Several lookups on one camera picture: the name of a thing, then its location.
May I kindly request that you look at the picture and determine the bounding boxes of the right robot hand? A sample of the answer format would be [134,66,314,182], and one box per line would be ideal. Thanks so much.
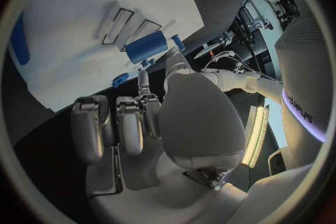
[70,50,249,224]

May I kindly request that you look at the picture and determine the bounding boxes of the white task board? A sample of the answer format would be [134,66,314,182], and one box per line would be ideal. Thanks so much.
[7,0,206,113]

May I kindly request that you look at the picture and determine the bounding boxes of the glowing light bar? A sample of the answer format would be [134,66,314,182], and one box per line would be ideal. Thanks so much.
[240,105,270,169]

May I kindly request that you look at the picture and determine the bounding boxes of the blue peg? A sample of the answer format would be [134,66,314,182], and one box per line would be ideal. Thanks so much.
[171,34,186,51]

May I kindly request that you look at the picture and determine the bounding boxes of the large blue cylinder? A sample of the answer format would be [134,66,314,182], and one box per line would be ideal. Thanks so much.
[124,31,170,64]

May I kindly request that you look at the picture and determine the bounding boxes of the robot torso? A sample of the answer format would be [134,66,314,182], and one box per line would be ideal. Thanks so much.
[267,17,330,175]

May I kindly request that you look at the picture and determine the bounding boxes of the workshop desk with equipment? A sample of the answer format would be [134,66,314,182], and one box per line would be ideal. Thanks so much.
[236,0,301,65]

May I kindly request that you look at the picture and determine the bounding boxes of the long blue block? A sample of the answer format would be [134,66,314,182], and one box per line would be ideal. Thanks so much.
[9,12,31,66]

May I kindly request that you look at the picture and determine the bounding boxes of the white cable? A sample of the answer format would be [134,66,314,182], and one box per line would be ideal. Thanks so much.
[203,50,237,69]
[235,57,284,83]

